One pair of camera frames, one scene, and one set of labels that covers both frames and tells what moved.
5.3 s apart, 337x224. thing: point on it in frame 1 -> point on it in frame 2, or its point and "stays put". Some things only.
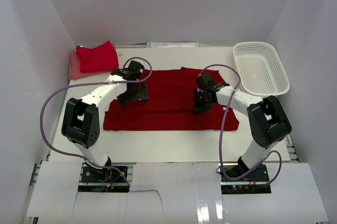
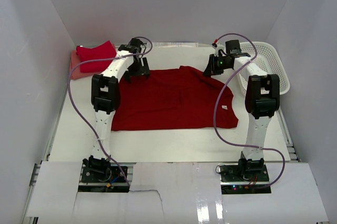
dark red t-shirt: (170, 105) stays put
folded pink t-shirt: (75, 73) stays put
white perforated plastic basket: (260, 70) stays put
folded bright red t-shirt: (102, 57) stays put
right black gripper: (201, 104) -> (211, 67)
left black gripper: (137, 95) -> (138, 71)
